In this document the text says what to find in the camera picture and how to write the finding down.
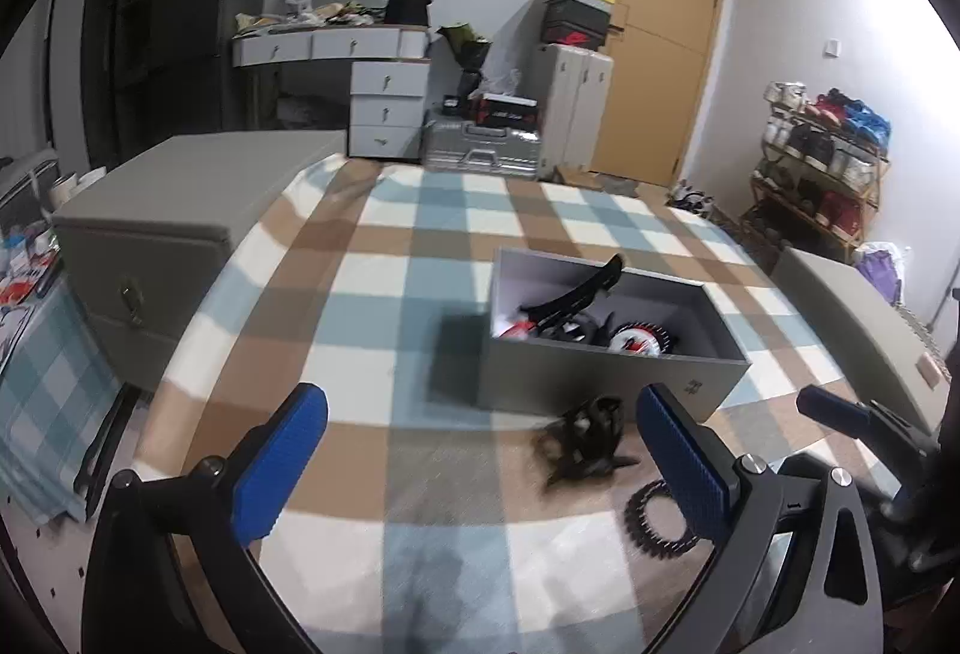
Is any large black hair claw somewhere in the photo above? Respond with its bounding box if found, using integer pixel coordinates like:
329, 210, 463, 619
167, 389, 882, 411
534, 395, 640, 488

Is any white round flag badge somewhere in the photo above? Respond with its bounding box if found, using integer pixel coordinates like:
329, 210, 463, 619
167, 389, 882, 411
608, 322, 665, 356

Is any long black hair claw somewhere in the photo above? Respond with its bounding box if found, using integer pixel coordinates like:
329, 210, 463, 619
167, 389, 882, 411
519, 254, 623, 331

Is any red small hair clip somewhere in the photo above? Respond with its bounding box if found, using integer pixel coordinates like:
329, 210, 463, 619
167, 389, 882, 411
500, 319, 537, 340

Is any purple bag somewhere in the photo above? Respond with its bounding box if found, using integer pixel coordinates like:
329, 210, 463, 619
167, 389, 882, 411
854, 241, 911, 306

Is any plaid bed blanket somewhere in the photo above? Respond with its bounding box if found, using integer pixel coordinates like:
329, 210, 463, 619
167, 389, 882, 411
133, 156, 893, 652

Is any grey open cardboard box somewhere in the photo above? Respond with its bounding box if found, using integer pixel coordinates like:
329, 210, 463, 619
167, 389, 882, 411
477, 250, 750, 422

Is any wooden shoe rack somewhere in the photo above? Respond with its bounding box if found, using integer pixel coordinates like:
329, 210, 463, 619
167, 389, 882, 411
742, 82, 892, 264

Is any grey bedside cabinet left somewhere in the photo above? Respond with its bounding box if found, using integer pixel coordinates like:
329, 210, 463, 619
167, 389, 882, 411
52, 131, 345, 392

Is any silver suitcase lying flat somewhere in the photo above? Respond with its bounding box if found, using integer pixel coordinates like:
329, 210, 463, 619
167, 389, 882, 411
421, 116, 540, 179

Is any white upright suitcase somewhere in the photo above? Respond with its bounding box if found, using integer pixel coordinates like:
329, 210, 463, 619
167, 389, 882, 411
527, 44, 613, 178

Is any black red box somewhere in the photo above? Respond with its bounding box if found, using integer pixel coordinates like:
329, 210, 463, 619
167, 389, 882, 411
439, 94, 539, 133

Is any white dressing table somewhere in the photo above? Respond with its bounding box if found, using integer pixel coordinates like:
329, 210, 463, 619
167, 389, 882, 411
233, 25, 430, 161

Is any stack of shoe boxes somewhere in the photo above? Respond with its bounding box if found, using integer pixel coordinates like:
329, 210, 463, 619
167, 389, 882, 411
540, 0, 616, 51

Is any wooden door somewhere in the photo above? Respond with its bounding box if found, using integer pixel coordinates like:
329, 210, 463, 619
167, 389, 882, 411
592, 0, 724, 186

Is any black refrigerator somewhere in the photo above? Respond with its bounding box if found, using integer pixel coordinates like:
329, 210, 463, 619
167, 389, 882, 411
146, 0, 263, 134

